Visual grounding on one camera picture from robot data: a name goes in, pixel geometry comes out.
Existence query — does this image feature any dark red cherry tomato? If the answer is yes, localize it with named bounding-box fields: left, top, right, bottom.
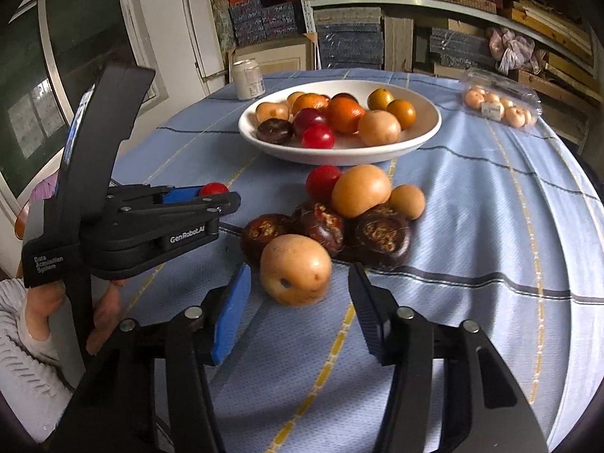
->
left=293, top=108, right=331, bottom=137

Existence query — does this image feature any tan oval fruit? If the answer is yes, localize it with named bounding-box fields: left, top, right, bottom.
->
left=331, top=164, right=392, bottom=219

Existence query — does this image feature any deep orange tangerine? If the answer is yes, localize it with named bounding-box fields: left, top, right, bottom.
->
left=327, top=97, right=366, bottom=135

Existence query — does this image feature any beige cardboard box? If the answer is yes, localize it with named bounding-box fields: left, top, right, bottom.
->
left=229, top=35, right=314, bottom=79

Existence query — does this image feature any dark water chestnut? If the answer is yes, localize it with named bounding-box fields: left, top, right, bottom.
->
left=257, top=118, right=294, bottom=145
left=240, top=214, right=293, bottom=267
left=351, top=205, right=412, bottom=272
left=290, top=201, right=346, bottom=259

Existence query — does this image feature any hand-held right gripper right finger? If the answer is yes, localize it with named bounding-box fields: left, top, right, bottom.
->
left=348, top=263, right=550, bottom=453

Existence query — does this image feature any pink plastic bag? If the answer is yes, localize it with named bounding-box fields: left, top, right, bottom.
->
left=486, top=26, right=548, bottom=76

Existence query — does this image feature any large orange tangerine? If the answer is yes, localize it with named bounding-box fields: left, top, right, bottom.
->
left=291, top=94, right=331, bottom=116

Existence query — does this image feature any yellow orange round fruit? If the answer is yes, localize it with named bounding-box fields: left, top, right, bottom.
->
left=367, top=88, right=394, bottom=111
left=386, top=99, right=417, bottom=125

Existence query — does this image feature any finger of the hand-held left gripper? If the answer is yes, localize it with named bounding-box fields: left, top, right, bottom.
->
left=123, top=192, right=242, bottom=222
left=142, top=184, right=205, bottom=205

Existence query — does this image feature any dark glass window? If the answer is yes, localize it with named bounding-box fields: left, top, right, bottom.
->
left=0, top=0, right=166, bottom=199

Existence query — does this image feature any blue checked tablecloth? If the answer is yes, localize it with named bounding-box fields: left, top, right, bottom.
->
left=108, top=70, right=604, bottom=453

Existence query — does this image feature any person's left hand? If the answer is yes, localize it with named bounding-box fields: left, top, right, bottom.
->
left=23, top=278, right=126, bottom=357

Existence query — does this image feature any brown wooden chair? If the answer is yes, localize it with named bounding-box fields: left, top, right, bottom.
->
left=13, top=203, right=31, bottom=241

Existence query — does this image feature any grey mottled board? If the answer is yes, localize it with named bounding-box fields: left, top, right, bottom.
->
left=204, top=0, right=237, bottom=52

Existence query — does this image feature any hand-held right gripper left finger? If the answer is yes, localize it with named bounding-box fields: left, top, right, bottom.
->
left=57, top=263, right=253, bottom=453

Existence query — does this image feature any clear clamshell fruit box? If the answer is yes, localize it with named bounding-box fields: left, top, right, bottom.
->
left=461, top=68, right=541, bottom=129

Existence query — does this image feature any person's left forearm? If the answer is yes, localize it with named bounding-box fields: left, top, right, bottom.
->
left=0, top=278, right=76, bottom=435

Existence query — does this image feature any white drink can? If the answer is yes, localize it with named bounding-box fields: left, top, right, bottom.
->
left=230, top=59, right=266, bottom=101

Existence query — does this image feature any pile of blue floral boxes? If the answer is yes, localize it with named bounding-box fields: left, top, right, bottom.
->
left=225, top=0, right=307, bottom=48

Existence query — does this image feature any white wooden slat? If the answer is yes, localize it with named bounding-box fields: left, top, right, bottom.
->
left=179, top=0, right=227, bottom=81

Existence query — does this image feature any white oval bowl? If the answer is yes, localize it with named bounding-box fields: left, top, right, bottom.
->
left=238, top=79, right=443, bottom=165

